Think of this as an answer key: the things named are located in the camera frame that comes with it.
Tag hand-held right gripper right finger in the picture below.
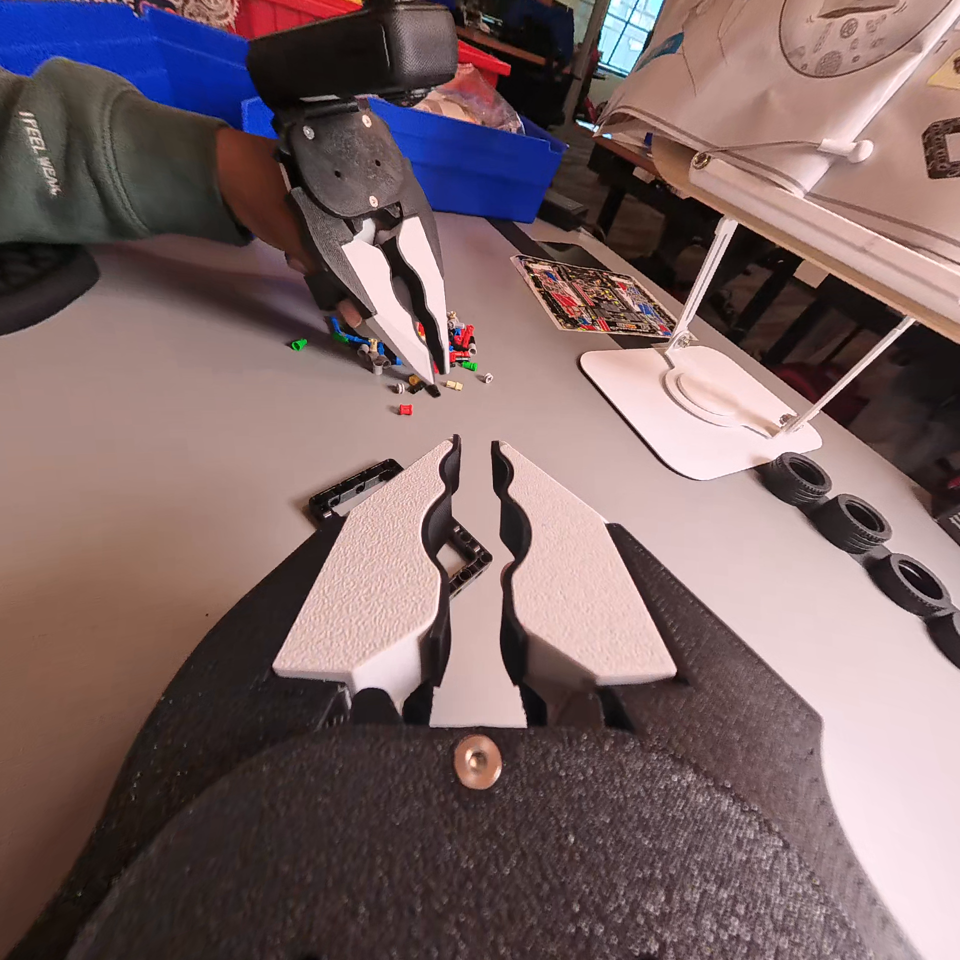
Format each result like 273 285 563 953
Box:
489 441 679 725

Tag pile of lego pieces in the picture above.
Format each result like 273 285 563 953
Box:
288 311 496 417

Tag red plastic bin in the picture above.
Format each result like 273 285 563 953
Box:
236 0 511 87

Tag large clear bag lego parts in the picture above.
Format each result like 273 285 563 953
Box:
412 71 526 136

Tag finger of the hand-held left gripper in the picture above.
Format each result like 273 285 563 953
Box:
388 216 453 378
339 238 438 385

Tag blue bin with tag label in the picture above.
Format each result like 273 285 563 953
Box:
0 0 252 125

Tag blue plastic bin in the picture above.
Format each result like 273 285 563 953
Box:
241 97 567 224

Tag white book stand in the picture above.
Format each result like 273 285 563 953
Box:
581 135 960 481

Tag black rubber tire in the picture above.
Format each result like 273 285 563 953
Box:
813 493 894 555
761 452 832 505
928 611 960 669
870 551 954 616

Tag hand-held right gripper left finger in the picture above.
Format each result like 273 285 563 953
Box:
272 435 465 725

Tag person's left hand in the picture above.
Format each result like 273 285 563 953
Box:
216 127 366 331

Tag holographic sticker sheet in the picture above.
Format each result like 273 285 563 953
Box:
511 255 680 335

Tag black lego frame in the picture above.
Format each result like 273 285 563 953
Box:
309 457 492 597

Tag lego instruction booklet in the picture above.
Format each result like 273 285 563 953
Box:
596 0 960 264

